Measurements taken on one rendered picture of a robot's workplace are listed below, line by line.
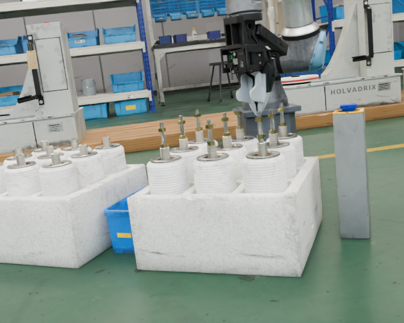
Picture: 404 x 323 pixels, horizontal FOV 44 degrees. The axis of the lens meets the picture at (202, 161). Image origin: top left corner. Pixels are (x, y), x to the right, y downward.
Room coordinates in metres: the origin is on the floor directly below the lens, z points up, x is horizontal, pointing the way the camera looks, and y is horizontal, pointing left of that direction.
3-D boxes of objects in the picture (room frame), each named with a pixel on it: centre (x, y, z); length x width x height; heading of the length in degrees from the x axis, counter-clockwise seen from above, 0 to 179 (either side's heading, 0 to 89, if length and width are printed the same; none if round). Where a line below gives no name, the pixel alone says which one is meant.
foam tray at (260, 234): (1.22, -0.07, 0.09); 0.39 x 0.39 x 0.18; 69
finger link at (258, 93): (1.06, -0.13, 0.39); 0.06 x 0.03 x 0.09; 135
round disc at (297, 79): (3.36, -0.69, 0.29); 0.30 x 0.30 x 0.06
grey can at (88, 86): (5.72, 1.18, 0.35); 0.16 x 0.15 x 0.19; 97
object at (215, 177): (1.11, -0.03, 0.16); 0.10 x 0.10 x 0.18
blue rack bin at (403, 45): (6.26, -2.75, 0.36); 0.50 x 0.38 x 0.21; 5
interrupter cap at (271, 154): (1.07, -0.14, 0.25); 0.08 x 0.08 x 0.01
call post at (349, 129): (1.19, -0.37, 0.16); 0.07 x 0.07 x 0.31; 69
